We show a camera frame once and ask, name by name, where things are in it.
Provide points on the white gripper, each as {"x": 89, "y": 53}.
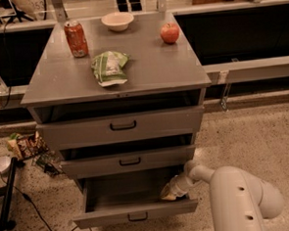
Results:
{"x": 178, "y": 186}

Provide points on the grey bottom drawer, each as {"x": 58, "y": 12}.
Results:
{"x": 130, "y": 197}

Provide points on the grey drawer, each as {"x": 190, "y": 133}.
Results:
{"x": 130, "y": 197}
{"x": 127, "y": 162}
{"x": 81, "y": 133}

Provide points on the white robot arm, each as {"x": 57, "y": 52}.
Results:
{"x": 240, "y": 201}

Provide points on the grey middle drawer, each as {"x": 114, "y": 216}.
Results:
{"x": 127, "y": 162}

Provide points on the grey top drawer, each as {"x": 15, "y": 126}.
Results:
{"x": 81, "y": 133}

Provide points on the grey drawer cabinet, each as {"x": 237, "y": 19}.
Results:
{"x": 159, "y": 77}

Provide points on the dark green floor bag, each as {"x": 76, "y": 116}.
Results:
{"x": 48, "y": 163}

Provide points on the green chip bag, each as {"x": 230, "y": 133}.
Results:
{"x": 107, "y": 68}

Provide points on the brown snack bag on floor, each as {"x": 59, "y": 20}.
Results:
{"x": 26, "y": 146}

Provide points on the black stand leg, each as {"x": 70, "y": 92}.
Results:
{"x": 6, "y": 193}

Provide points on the red apple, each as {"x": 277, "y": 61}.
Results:
{"x": 169, "y": 33}

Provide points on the white round floor object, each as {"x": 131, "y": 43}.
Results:
{"x": 4, "y": 164}

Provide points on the orange soda can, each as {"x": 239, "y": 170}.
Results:
{"x": 76, "y": 39}

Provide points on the white bowl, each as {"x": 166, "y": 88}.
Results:
{"x": 118, "y": 21}

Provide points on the metal railing frame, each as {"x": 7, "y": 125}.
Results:
{"x": 233, "y": 43}

